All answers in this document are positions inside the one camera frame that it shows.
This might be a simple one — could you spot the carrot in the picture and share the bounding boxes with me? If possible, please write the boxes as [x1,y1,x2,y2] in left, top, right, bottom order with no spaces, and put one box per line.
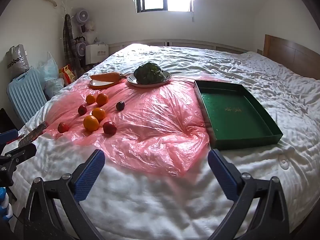
[90,72,127,82]

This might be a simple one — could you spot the pink plastic sheet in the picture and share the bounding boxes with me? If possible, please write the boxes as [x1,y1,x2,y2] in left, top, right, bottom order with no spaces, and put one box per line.
[46,74,212,178]

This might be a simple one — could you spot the white paper bag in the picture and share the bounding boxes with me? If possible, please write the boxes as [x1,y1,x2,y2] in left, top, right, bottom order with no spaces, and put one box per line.
[85,44,110,65]

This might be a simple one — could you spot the wooden headboard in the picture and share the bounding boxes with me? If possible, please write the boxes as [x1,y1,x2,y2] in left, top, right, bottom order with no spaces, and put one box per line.
[264,34,320,80]

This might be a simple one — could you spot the yellow and red box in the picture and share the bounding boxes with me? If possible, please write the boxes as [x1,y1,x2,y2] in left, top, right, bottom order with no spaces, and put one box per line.
[59,65,77,87]

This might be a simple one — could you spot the orange-rimmed oval plate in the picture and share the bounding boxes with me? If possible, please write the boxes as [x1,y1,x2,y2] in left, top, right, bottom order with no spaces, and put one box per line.
[89,76,124,90]

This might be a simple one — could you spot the large orange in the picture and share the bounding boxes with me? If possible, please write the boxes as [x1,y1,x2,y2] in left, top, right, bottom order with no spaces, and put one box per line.
[83,115,100,132]

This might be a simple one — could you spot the dark leafy greens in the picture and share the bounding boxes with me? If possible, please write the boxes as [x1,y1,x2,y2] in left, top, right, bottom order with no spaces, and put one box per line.
[133,62,165,85]

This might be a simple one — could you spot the grey printed bag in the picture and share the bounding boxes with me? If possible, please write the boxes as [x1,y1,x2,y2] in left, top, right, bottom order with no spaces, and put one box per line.
[5,44,30,80]

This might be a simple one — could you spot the large red plum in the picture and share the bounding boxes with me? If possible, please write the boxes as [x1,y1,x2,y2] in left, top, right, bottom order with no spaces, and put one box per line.
[103,121,117,134]

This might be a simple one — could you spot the light blue ribbed suitcase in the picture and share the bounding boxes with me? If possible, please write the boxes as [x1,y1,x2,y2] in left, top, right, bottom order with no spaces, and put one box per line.
[7,67,48,125]

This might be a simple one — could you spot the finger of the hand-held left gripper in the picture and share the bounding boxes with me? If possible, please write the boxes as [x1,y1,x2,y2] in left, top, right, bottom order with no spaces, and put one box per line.
[0,144,37,165]
[0,129,19,145]

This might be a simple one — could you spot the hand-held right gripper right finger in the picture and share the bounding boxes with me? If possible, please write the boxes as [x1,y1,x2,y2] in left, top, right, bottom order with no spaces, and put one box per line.
[207,149,290,240]

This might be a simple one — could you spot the striped-rim round plate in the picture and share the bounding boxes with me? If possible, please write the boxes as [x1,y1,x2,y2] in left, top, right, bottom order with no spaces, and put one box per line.
[127,70,172,88]

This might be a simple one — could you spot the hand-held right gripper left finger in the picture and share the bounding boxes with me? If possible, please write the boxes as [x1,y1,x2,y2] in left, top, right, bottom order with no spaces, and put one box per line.
[24,149,110,240]

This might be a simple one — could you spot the green rectangular tray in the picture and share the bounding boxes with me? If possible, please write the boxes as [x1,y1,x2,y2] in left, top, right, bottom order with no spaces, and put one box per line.
[194,79,283,150]

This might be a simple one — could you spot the clear plastic bag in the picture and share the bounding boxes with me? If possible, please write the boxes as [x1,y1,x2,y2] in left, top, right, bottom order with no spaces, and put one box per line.
[37,52,64,98]

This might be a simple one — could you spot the plaid scarf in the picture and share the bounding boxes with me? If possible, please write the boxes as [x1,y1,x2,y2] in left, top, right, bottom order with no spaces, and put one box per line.
[62,14,82,77]

